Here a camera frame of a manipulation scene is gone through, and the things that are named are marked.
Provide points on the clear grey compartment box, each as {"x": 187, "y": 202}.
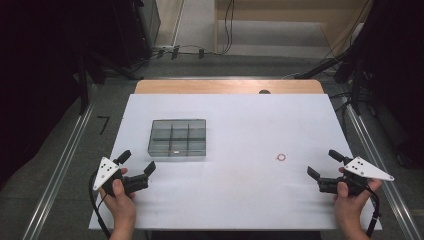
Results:
{"x": 177, "y": 138}

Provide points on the black stand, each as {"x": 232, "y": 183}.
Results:
{"x": 87, "y": 71}

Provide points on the wooden table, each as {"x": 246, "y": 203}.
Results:
{"x": 200, "y": 86}

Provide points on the white table cover board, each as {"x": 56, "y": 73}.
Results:
{"x": 240, "y": 193}

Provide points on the person's left hand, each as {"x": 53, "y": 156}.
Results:
{"x": 122, "y": 205}

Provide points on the grey cabinet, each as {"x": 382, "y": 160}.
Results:
{"x": 149, "y": 26}

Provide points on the metal floor rail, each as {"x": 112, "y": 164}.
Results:
{"x": 373, "y": 143}
{"x": 56, "y": 173}

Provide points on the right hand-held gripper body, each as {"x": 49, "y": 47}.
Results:
{"x": 365, "y": 170}

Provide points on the beige wooden step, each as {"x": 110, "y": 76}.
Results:
{"x": 273, "y": 33}

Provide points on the dark round table grommet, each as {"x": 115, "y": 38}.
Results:
{"x": 264, "y": 91}

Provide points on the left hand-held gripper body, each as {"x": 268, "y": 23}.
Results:
{"x": 106, "y": 170}

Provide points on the person's right hand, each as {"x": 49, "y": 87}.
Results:
{"x": 350, "y": 206}

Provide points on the black plug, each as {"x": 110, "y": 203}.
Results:
{"x": 201, "y": 53}
{"x": 160, "y": 53}
{"x": 175, "y": 52}

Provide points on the black floor bar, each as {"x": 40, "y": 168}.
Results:
{"x": 316, "y": 69}

